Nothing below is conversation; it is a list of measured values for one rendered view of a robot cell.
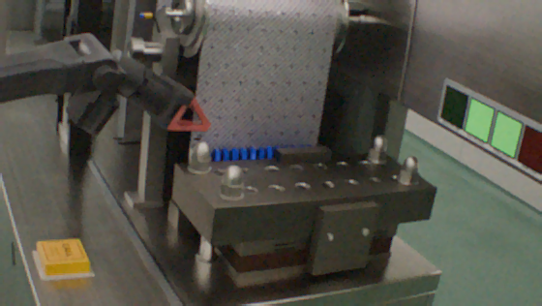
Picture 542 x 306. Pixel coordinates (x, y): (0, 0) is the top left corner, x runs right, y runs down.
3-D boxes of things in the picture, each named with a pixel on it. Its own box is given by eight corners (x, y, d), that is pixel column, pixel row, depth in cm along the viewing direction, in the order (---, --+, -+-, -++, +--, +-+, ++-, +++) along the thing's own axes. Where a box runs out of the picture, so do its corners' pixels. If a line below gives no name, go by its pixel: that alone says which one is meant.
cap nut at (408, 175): (393, 177, 118) (398, 152, 117) (409, 175, 120) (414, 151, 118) (406, 186, 115) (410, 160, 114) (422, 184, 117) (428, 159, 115)
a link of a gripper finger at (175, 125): (201, 150, 114) (156, 123, 108) (186, 135, 120) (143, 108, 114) (225, 114, 113) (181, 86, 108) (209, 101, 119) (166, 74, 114)
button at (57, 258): (37, 254, 103) (36, 240, 102) (79, 251, 106) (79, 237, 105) (45, 278, 97) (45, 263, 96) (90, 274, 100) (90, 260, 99)
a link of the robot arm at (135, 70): (118, 54, 101) (111, 41, 105) (91, 92, 102) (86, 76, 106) (153, 76, 105) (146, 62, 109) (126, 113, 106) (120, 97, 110)
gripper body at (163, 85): (168, 132, 107) (131, 109, 103) (148, 110, 115) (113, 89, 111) (193, 96, 107) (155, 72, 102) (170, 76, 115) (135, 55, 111)
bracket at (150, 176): (122, 197, 127) (135, 30, 116) (155, 195, 130) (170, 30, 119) (130, 209, 123) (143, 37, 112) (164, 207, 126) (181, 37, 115)
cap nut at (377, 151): (362, 156, 126) (367, 132, 124) (378, 155, 128) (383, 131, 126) (374, 164, 123) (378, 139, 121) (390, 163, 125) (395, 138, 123)
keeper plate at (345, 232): (305, 269, 110) (317, 205, 106) (358, 261, 114) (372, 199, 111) (313, 277, 108) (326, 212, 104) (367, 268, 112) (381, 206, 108)
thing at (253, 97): (189, 157, 116) (201, 46, 110) (314, 151, 127) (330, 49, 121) (190, 159, 116) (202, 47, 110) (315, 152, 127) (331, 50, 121)
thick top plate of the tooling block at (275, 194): (171, 198, 113) (174, 163, 111) (378, 182, 132) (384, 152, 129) (210, 246, 100) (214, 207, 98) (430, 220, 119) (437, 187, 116)
